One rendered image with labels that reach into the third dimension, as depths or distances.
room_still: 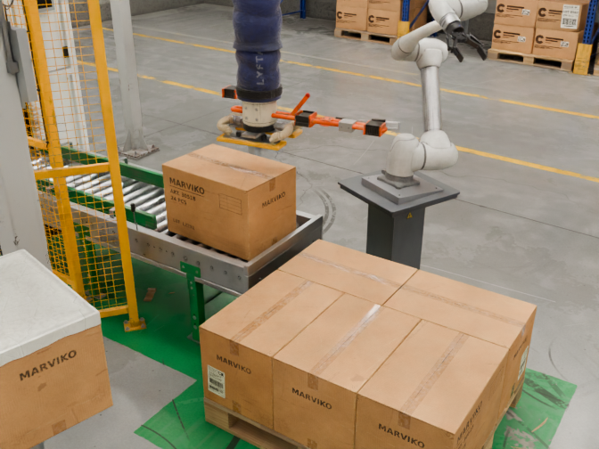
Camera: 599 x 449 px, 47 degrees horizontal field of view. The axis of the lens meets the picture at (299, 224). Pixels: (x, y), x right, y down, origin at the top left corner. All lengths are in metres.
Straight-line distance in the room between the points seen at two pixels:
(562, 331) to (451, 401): 1.62
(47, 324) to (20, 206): 0.99
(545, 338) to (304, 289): 1.51
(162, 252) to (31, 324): 1.51
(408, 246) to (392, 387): 1.43
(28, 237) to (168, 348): 1.05
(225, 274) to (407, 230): 1.11
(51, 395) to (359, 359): 1.20
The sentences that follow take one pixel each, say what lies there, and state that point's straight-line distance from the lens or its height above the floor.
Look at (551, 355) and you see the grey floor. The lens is 4.03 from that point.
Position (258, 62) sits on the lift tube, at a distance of 3.28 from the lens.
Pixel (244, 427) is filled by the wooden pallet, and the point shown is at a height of 0.02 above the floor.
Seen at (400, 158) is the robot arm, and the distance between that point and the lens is 3.81.
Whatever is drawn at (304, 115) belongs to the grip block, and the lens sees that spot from 3.34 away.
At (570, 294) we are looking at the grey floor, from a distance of 4.62.
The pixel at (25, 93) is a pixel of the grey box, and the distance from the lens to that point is 3.13.
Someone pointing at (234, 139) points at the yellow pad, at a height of 1.17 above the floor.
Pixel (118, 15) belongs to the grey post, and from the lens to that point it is 6.38.
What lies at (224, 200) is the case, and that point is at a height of 0.86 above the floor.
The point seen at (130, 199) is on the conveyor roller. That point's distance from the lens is 4.41.
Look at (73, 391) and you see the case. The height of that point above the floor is 0.76.
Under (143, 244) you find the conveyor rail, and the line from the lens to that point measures 3.88.
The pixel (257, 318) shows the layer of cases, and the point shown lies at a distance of 3.12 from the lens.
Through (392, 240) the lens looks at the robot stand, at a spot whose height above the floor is 0.48.
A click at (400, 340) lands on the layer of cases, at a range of 3.01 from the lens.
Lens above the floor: 2.30
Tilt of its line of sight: 27 degrees down
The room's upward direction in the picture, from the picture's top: straight up
